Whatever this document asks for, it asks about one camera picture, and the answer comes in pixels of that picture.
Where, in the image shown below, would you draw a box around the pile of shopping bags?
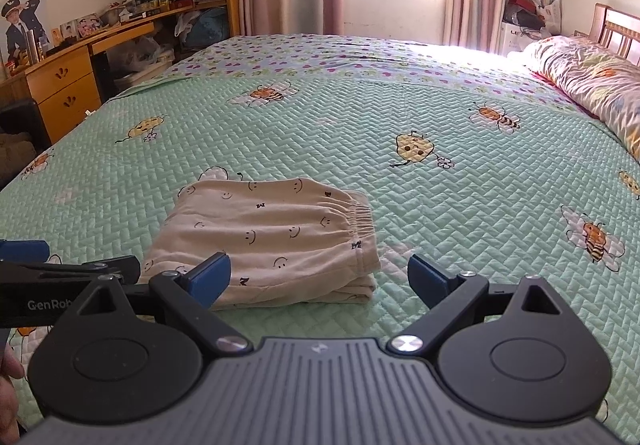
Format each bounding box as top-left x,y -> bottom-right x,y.
499,0 -> 564,56

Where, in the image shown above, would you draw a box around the wooden headboard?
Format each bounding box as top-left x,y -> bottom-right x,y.
587,2 -> 640,69

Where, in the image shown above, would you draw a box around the black armchair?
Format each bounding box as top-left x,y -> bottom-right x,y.
0,99 -> 52,152

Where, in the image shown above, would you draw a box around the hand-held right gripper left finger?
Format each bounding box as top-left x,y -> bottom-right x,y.
75,252 -> 253,357

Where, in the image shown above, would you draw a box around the wooden desk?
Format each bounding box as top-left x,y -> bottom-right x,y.
0,19 -> 157,146

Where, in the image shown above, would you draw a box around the row of photo frames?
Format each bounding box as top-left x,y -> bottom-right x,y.
59,13 -> 104,42

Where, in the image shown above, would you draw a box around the wall poster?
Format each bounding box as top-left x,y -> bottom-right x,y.
0,0 -> 49,76

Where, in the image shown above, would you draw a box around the green quilted bee bedspread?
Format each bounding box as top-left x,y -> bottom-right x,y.
0,34 -> 640,445

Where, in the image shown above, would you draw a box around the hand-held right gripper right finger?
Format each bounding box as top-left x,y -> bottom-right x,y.
387,253 -> 572,357

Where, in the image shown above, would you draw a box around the blue fabric bag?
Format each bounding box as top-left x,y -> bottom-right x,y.
187,7 -> 229,46

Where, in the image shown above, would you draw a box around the person's left hand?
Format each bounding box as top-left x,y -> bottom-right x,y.
0,353 -> 25,432

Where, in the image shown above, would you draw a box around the beige smiley print pants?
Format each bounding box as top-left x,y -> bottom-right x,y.
141,177 -> 382,310

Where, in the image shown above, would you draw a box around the clear plastic bags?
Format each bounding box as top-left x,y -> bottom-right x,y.
107,35 -> 162,74

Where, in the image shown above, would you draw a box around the brown quilted jacket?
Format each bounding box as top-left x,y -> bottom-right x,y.
0,132 -> 39,192

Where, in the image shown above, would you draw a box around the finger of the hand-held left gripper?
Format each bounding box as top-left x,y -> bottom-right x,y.
0,239 -> 52,266
0,254 -> 142,286

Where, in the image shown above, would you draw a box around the floral duvet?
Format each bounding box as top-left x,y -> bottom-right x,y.
522,35 -> 640,166

